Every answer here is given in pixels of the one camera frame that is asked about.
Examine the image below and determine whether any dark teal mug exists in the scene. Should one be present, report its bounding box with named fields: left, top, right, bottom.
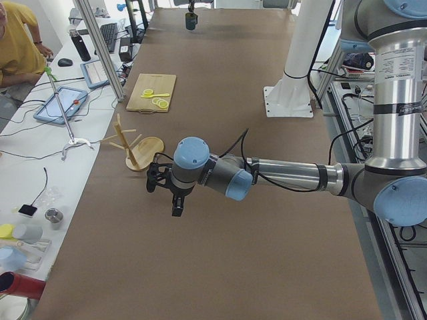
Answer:
left=185, top=12, right=198, bottom=31

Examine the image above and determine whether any wooden cup storage rack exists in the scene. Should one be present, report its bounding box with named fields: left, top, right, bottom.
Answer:
left=101, top=113, right=165, bottom=171

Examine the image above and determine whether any small steel cup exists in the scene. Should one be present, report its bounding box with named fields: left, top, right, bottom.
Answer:
left=45, top=208, right=63, bottom=230

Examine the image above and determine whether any grey cup lying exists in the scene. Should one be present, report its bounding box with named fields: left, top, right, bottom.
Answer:
left=12, top=224, right=43, bottom=243

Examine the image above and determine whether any yellow cup lying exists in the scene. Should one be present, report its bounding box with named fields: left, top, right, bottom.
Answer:
left=0, top=224, right=15, bottom=239

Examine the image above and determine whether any light blue cup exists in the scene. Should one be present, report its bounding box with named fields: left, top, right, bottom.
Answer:
left=1, top=246, right=27, bottom=271

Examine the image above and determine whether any black power adapter box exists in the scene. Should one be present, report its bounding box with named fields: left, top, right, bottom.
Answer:
left=119, top=37, right=133, bottom=62

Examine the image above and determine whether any wooden cutting board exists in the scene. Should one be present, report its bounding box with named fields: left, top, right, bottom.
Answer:
left=126, top=73, right=177, bottom=113

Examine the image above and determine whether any black keyboard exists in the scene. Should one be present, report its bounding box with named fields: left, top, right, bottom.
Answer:
left=100, top=23, right=118, bottom=53

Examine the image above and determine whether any yellow plastic knife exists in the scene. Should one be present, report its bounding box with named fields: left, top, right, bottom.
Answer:
left=140, top=93, right=170, bottom=98

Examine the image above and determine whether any blue teach pendant far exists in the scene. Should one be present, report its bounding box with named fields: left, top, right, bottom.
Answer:
left=80, top=59, right=109, bottom=89

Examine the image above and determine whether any blue teach pendant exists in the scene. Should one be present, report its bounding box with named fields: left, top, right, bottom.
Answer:
left=80, top=59, right=109, bottom=89
left=33, top=86, right=90, bottom=126

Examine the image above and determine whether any black water bottle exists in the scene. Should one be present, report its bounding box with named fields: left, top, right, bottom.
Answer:
left=69, top=29, right=91, bottom=62

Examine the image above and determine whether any black computer mouse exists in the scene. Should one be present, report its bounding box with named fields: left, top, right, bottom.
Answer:
left=57, top=58, right=73, bottom=67

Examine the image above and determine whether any blue teach pendant near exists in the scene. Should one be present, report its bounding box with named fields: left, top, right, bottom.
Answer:
left=33, top=86, right=90, bottom=126

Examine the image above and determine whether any black square pad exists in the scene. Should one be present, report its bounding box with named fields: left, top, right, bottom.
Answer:
left=18, top=204, right=37, bottom=217

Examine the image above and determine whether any metal reacher grabber tool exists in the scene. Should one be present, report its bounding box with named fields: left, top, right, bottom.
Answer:
left=44, top=65, right=95, bottom=161

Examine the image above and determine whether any person in yellow shirt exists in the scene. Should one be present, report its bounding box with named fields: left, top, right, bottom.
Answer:
left=1, top=1, right=53, bottom=101

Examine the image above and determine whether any red thermos bottle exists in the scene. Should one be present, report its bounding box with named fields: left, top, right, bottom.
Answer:
left=1, top=271, right=46, bottom=300

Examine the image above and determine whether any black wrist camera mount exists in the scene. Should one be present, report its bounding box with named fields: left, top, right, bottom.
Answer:
left=146, top=157, right=172, bottom=193

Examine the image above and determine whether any aluminium frame post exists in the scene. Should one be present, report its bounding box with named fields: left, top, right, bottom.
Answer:
left=75, top=0, right=125, bottom=102

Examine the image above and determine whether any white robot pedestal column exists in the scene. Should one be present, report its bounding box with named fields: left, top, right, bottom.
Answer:
left=264, top=0, right=335, bottom=118

